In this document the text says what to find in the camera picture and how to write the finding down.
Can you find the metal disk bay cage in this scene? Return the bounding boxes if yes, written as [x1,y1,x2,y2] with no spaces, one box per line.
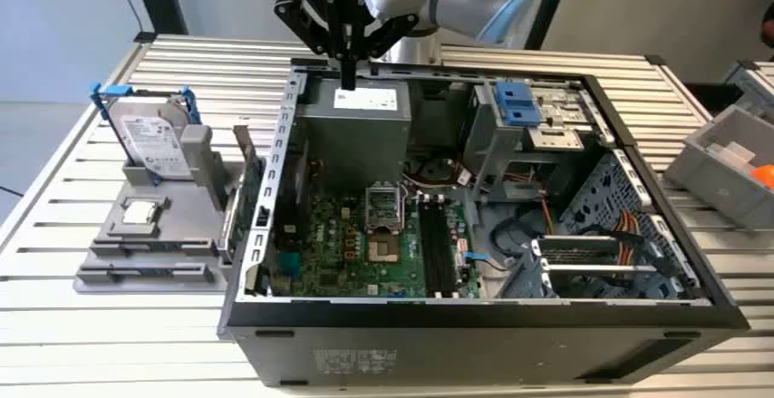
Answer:
[501,233,689,300]

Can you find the orange red wire bundle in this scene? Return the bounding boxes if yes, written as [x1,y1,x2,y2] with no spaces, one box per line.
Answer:
[505,169,556,237]

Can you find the red white wire bundle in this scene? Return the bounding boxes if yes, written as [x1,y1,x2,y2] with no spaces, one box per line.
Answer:
[402,169,477,190]

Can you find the grey parts rack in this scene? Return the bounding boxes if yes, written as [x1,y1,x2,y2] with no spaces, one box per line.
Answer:
[71,125,267,295]

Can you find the grey power supply unit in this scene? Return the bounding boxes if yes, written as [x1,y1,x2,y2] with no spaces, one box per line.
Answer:
[296,78,414,190]

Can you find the RAM stick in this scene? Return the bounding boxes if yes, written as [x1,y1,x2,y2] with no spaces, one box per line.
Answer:
[90,268,205,281]
[109,242,201,254]

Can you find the grey plastic bin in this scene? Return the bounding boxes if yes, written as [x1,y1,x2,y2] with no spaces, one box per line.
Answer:
[665,103,774,231]

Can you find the teal board connector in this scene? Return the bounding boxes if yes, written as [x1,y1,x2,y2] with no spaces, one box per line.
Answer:
[278,252,304,279]

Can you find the hard disk in blue carrier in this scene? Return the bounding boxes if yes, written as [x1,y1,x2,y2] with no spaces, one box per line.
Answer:
[89,81,202,187]

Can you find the green motherboard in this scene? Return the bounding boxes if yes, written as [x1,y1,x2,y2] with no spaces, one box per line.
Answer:
[271,189,485,300]

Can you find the green graphics card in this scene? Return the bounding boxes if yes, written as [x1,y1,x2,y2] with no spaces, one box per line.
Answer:
[221,124,267,266]

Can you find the coloured ribbon wire bundle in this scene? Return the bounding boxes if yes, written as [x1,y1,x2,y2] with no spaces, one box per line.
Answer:
[609,213,644,267]

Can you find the wire with pale blue plug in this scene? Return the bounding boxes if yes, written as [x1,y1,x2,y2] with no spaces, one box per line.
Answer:
[460,250,516,275]

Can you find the blue plastic drive latch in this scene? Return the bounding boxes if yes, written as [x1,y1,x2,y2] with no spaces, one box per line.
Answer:
[494,81,540,128]

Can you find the seated person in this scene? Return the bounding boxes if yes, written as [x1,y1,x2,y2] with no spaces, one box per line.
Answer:
[759,5,774,50]

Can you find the pale grey storage box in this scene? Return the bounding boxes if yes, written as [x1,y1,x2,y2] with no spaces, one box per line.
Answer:
[723,60,774,125]

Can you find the grey metal drive bay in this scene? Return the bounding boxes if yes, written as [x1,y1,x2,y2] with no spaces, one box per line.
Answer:
[469,78,613,202]

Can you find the CPU socket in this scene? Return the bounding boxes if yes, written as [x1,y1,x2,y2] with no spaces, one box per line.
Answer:
[366,229,406,266]

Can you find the white block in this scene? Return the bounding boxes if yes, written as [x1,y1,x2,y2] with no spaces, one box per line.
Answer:
[704,141,757,168]

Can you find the black RAM slot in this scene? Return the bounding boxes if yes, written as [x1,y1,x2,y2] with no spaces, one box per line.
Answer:
[426,194,446,298]
[441,194,460,298]
[433,194,453,298]
[420,194,438,298]

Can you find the orange object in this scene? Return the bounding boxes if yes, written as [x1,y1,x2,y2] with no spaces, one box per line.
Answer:
[748,165,774,190]

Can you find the black upright bar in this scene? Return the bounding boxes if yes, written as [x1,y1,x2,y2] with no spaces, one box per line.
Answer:
[522,0,581,50]

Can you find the black PC case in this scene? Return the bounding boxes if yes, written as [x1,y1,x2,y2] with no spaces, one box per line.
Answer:
[215,55,752,388]

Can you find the round black cooling fan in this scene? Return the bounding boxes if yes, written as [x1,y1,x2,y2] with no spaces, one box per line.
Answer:
[417,156,465,185]

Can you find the metal socket cover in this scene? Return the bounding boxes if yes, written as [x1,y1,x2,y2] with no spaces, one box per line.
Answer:
[365,181,406,232]

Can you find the black flat cable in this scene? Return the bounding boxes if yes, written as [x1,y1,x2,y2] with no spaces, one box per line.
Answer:
[488,214,537,266]

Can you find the silver CPU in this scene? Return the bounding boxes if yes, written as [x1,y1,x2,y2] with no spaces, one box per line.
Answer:
[123,201,157,225]

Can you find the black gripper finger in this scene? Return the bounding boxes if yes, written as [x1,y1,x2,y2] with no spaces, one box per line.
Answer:
[349,13,422,90]
[273,0,352,90]

